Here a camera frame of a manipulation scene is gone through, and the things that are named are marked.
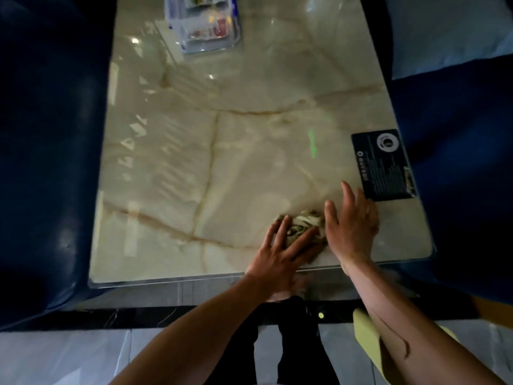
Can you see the person's left hand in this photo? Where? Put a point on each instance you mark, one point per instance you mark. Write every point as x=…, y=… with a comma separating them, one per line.
x=272, y=266

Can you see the person's right hand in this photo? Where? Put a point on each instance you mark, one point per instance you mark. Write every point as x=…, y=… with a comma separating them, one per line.
x=352, y=232

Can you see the person's left thumb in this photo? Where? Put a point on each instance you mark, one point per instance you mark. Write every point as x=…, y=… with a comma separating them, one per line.
x=311, y=254

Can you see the person's right thumb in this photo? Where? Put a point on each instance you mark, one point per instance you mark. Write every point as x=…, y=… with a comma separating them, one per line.
x=332, y=218

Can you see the grey cleaning rag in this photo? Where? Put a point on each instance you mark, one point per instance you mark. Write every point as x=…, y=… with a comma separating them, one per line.
x=305, y=225

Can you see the person's right forearm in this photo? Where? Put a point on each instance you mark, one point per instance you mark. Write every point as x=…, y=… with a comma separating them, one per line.
x=404, y=328

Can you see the person's left forearm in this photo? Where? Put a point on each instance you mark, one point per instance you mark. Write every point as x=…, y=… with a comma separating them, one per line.
x=192, y=340

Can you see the black printed table card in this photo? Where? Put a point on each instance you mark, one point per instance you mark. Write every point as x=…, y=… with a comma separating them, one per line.
x=382, y=166

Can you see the person's black trousers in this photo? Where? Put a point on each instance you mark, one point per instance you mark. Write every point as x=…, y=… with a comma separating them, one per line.
x=296, y=344

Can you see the yellow-green garment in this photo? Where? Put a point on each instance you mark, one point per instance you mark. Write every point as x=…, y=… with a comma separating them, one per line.
x=370, y=340

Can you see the dark blue leather sofa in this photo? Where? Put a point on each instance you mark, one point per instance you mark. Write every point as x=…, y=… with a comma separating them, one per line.
x=461, y=176
x=48, y=156

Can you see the light blue cushion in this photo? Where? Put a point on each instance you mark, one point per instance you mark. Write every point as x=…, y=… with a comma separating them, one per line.
x=449, y=34

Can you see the clear plastic menu stand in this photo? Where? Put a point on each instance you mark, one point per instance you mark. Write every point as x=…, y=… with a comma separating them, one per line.
x=205, y=24

